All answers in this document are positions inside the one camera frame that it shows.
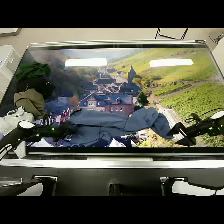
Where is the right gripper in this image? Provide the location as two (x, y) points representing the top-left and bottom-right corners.
(166, 121), (210, 148)

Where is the blue-grey garment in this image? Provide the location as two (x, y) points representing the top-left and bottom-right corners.
(61, 106), (175, 148)

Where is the black garment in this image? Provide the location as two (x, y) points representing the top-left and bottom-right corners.
(15, 77), (56, 100)

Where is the olive garment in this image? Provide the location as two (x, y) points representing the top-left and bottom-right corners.
(13, 87), (47, 120)

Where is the green garment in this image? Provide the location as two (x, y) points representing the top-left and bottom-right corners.
(13, 61), (53, 84)

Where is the white garment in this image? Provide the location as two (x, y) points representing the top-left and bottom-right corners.
(0, 105), (35, 137)

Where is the white box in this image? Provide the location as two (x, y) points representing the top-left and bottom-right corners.
(0, 44), (22, 100)

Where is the silver frame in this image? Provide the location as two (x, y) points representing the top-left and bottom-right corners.
(0, 151), (224, 197)

